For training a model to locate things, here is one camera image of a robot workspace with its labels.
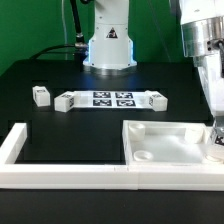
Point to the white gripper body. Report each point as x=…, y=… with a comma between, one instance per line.
x=212, y=83

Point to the white square table top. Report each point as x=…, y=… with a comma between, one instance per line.
x=167, y=143

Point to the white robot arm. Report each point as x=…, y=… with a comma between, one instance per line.
x=202, y=29

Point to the white marker tag sheet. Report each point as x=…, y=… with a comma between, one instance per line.
x=111, y=99

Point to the white U-shaped fence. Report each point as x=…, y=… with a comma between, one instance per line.
x=163, y=177

